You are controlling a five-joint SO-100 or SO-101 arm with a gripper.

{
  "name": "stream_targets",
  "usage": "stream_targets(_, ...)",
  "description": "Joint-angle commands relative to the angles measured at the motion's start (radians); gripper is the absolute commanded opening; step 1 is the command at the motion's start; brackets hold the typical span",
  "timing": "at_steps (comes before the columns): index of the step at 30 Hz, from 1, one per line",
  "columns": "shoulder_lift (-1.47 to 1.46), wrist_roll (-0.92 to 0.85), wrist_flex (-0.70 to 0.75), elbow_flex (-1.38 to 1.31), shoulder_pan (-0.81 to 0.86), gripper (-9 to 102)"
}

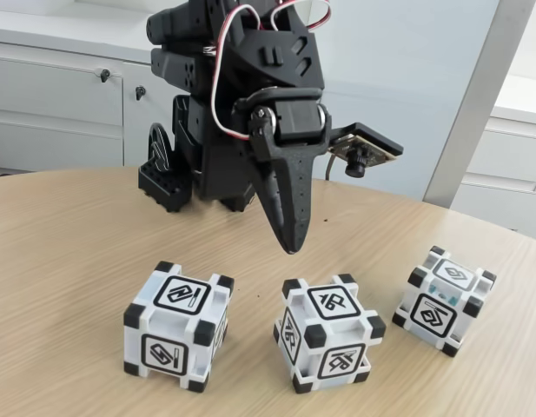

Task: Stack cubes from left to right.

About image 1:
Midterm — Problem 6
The black table clamp wheel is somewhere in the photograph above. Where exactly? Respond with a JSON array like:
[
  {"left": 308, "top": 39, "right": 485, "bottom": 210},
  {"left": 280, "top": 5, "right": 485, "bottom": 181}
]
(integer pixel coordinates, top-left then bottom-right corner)
[{"left": 146, "top": 122, "right": 176, "bottom": 175}]

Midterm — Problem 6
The white cube paperclip symbol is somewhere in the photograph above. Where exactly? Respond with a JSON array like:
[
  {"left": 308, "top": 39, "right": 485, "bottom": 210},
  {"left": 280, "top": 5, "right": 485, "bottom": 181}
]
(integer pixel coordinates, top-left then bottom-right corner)
[{"left": 122, "top": 260, "right": 235, "bottom": 394}]

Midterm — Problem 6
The white low cabinet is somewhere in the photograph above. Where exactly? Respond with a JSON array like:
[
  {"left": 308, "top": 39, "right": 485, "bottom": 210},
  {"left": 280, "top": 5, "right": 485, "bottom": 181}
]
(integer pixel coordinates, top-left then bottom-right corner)
[{"left": 0, "top": 0, "right": 328, "bottom": 180}]

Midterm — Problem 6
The white cube stacked-diamonds symbol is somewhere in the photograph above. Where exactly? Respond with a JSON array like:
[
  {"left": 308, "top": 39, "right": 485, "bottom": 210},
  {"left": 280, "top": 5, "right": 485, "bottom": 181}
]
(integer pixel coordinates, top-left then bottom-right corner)
[{"left": 391, "top": 245, "right": 498, "bottom": 358}]

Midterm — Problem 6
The white drawer cabinet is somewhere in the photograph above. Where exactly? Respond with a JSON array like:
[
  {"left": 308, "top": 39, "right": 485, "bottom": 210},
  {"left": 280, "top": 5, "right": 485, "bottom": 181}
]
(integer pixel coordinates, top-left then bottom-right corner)
[{"left": 456, "top": 73, "right": 536, "bottom": 231}]

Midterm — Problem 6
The white cube lamp symbol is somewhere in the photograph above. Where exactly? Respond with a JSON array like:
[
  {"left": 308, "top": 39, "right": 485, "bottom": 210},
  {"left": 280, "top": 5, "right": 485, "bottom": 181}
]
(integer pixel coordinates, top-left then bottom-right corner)
[{"left": 274, "top": 273, "right": 388, "bottom": 395}]

